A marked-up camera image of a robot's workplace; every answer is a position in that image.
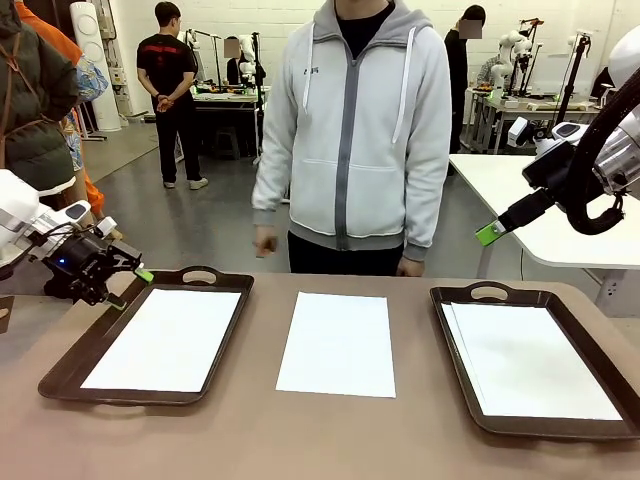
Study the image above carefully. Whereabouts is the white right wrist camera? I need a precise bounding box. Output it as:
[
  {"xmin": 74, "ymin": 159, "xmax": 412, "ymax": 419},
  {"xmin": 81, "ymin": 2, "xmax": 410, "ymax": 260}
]
[{"xmin": 507, "ymin": 116, "xmax": 551, "ymax": 154}]

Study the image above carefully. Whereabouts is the brown wooden board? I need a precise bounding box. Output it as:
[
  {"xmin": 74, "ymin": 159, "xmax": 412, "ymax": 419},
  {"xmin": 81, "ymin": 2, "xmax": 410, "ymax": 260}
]
[{"xmin": 0, "ymin": 294, "xmax": 16, "ymax": 335}]

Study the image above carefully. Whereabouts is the bystander in plaid shirt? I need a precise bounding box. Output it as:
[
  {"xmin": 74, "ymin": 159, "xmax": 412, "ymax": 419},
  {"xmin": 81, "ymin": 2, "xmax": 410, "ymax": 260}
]
[{"xmin": 476, "ymin": 54, "xmax": 504, "ymax": 89}]

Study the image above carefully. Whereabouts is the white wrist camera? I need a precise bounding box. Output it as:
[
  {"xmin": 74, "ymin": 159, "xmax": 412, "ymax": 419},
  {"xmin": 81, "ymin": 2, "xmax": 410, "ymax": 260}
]
[
  {"xmin": 507, "ymin": 116, "xmax": 551, "ymax": 154},
  {"xmin": 94, "ymin": 216, "xmax": 120, "ymax": 240}
]

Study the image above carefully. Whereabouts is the brown plastic serving tray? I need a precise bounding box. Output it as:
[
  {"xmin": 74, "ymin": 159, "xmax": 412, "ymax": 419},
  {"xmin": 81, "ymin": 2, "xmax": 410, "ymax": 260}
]
[
  {"xmin": 429, "ymin": 280, "xmax": 640, "ymax": 442},
  {"xmin": 37, "ymin": 264, "xmax": 255, "ymax": 407}
]

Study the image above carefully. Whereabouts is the seated person in black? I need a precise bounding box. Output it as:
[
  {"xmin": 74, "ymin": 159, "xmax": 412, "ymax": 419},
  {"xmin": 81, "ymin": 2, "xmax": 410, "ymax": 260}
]
[{"xmin": 223, "ymin": 35, "xmax": 251, "ymax": 86}]

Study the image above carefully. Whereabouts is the white tower air conditioner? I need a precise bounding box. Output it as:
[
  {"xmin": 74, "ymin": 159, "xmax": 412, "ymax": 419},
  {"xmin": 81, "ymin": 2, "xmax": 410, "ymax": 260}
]
[{"xmin": 68, "ymin": 0, "xmax": 124, "ymax": 134}]

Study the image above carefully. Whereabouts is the man in black T-shirt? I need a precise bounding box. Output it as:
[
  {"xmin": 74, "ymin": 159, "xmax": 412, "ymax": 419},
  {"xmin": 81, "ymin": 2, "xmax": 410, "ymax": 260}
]
[{"xmin": 137, "ymin": 1, "xmax": 210, "ymax": 190}]

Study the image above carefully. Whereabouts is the black tripod stand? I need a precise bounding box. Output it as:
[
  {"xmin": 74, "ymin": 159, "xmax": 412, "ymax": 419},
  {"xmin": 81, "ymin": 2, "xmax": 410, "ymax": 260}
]
[{"xmin": 553, "ymin": 37, "xmax": 589, "ymax": 129}]

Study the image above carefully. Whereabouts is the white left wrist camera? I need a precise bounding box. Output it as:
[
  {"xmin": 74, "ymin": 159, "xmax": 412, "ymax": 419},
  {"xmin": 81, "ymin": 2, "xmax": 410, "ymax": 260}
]
[{"xmin": 94, "ymin": 216, "xmax": 120, "ymax": 240}]

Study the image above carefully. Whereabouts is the person's left forearm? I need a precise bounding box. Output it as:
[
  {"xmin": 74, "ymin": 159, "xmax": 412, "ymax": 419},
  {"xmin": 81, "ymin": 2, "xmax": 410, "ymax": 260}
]
[{"xmin": 402, "ymin": 159, "xmax": 454, "ymax": 263}]

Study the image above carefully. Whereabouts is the person's right hand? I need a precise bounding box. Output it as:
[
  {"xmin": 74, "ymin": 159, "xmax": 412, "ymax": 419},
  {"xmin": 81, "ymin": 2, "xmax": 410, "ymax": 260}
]
[{"xmin": 251, "ymin": 225, "xmax": 279, "ymax": 260}]

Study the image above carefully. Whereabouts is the bystander in black clothes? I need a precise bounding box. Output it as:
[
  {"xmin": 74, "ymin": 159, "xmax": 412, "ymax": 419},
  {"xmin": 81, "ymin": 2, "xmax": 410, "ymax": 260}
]
[{"xmin": 443, "ymin": 4, "xmax": 486, "ymax": 154}]

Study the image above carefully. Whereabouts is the black articulated stand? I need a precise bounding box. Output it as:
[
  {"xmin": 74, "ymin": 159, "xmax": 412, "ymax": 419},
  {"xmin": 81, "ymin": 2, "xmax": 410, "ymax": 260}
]
[{"xmin": 517, "ymin": 18, "xmax": 544, "ymax": 96}]

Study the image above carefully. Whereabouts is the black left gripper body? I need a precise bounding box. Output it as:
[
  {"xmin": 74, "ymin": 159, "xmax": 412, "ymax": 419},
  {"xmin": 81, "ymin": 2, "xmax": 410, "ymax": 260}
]
[{"xmin": 43, "ymin": 234, "xmax": 131, "ymax": 306}]

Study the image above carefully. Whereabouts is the person's right forearm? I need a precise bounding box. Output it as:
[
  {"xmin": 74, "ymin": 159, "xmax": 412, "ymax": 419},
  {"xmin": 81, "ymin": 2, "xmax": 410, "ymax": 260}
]
[{"xmin": 251, "ymin": 149, "xmax": 296, "ymax": 229}]

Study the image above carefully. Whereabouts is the blue patterned cloth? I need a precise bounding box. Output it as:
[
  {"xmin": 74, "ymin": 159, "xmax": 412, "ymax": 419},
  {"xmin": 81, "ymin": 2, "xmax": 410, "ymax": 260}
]
[{"xmin": 59, "ymin": 54, "xmax": 110, "ymax": 171}]

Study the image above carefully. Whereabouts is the person in grey hoodie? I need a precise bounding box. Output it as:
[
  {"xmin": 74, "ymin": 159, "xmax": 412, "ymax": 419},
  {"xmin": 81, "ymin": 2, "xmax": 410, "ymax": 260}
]
[{"xmin": 251, "ymin": 0, "xmax": 454, "ymax": 275}]

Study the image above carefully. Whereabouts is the white background desk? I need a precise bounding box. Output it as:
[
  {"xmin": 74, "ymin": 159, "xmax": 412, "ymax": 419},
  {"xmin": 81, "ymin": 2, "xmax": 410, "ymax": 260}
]
[{"xmin": 467, "ymin": 89, "xmax": 609, "ymax": 154}]

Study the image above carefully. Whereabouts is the white side table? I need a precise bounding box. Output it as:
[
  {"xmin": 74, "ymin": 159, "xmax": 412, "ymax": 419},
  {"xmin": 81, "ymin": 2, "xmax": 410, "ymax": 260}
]
[{"xmin": 448, "ymin": 153, "xmax": 640, "ymax": 280}]

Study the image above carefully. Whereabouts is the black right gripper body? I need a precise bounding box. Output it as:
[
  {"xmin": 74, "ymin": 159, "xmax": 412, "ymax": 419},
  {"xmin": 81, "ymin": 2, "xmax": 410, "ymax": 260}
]
[{"xmin": 522, "ymin": 142, "xmax": 576, "ymax": 201}]

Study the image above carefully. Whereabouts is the white A4 paper stack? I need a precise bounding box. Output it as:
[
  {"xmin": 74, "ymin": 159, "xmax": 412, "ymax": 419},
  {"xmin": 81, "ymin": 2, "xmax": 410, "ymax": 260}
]
[{"xmin": 275, "ymin": 291, "xmax": 397, "ymax": 399}]

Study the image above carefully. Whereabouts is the grey background work table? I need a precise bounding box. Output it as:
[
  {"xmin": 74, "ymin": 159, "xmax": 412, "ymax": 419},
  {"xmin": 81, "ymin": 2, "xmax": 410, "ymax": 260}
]
[{"xmin": 192, "ymin": 84, "xmax": 271, "ymax": 161}]

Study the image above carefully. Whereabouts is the dark green padded jacket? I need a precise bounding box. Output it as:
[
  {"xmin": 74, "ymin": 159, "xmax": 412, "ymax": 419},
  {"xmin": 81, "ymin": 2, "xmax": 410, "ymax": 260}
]
[{"xmin": 0, "ymin": 0, "xmax": 81, "ymax": 194}]

